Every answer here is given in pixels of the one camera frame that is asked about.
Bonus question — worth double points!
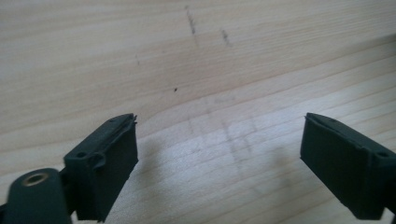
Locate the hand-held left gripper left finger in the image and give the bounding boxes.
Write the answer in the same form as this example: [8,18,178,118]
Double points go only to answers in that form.
[64,113,139,223]

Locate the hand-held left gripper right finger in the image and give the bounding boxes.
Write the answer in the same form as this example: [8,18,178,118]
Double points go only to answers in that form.
[300,112,396,220]

